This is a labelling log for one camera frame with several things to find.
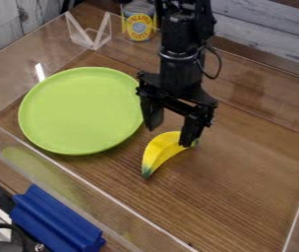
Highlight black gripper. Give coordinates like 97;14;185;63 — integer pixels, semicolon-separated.
136;49;217;148

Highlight yellow toy banana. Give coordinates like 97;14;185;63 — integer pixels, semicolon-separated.
141;131;187;179

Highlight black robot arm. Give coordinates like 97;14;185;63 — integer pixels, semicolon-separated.
136;0;217;148

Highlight green plastic plate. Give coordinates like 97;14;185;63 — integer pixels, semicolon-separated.
18;67;141;156

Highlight yellow labelled tin can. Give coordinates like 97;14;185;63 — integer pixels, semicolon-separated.
120;0;156;42

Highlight blue plastic clamp block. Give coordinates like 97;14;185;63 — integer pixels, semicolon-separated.
10;184;106;252

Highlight clear acrylic enclosure wall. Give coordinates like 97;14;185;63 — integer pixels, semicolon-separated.
0;126;196;252

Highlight black cable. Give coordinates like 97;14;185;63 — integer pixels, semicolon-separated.
0;222;31;252

